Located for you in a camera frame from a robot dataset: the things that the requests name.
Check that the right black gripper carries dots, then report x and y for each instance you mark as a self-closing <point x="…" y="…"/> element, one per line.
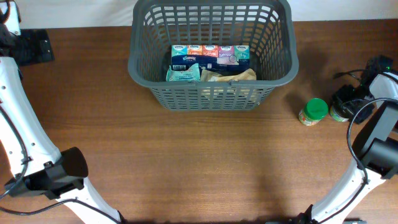
<point x="340" y="95"/>

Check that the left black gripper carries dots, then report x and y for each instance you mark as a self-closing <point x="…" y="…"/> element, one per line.
<point x="38" y="50"/>

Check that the silver pull-tab tin can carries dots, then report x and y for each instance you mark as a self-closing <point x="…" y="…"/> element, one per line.
<point x="336" y="116"/>

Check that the green lid glass jar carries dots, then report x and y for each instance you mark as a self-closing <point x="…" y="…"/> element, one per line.
<point x="313" y="112"/>

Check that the grey plastic shopping basket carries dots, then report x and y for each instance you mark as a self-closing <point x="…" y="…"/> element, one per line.
<point x="264" y="25"/>

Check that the Kleenex tissue multipack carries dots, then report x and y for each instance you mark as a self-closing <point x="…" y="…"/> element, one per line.
<point x="230" y="58"/>

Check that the tan paper bag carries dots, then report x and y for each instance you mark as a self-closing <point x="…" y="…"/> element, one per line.
<point x="209" y="76"/>

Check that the teal wet wipes packet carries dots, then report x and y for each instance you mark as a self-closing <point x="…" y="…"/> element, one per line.
<point x="189" y="75"/>

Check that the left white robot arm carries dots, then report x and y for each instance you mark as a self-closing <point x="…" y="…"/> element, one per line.
<point x="37" y="165"/>

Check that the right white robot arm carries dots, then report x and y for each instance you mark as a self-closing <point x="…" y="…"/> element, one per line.
<point x="371" y="111"/>

